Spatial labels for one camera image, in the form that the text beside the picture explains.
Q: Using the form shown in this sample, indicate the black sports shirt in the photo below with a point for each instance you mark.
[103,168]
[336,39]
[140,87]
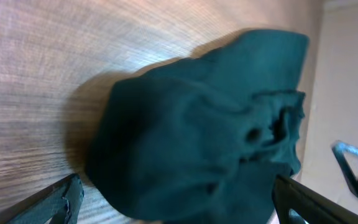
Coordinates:
[201,140]

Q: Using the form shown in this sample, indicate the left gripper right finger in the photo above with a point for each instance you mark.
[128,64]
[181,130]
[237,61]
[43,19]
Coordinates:
[295,203]

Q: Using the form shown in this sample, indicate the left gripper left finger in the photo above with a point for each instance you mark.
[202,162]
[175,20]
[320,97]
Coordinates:
[58,203]

